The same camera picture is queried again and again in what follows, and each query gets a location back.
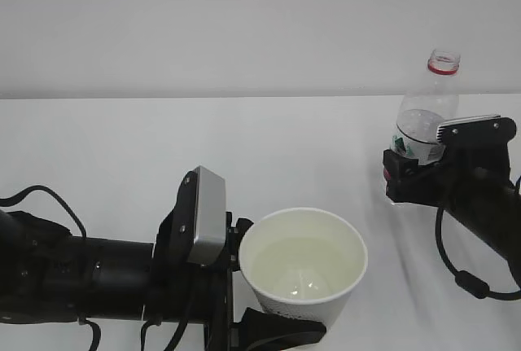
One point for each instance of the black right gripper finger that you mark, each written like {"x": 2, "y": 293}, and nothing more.
{"x": 397, "y": 168}

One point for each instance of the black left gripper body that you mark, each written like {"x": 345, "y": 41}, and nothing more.
{"x": 188, "y": 294}

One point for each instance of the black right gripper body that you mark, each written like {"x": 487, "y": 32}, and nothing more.
{"x": 457, "y": 166}

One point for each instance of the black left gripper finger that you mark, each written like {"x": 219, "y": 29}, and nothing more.
{"x": 235, "y": 234}
{"x": 261, "y": 331}

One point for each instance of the white paper coffee cup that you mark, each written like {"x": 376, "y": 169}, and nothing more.
{"x": 303, "y": 263}

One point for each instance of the clear plastic water bottle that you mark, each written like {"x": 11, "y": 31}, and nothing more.
{"x": 428, "y": 103}

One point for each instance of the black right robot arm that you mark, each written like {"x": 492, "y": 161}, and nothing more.
{"x": 473, "y": 186}

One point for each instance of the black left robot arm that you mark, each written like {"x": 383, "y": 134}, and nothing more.
{"x": 49, "y": 275}

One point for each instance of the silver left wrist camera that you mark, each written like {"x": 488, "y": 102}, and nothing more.
{"x": 195, "y": 230}

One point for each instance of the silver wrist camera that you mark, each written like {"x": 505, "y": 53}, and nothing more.
{"x": 195, "y": 230}
{"x": 476, "y": 131}

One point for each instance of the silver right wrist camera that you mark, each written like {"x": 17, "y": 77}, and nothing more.
{"x": 476, "y": 131}

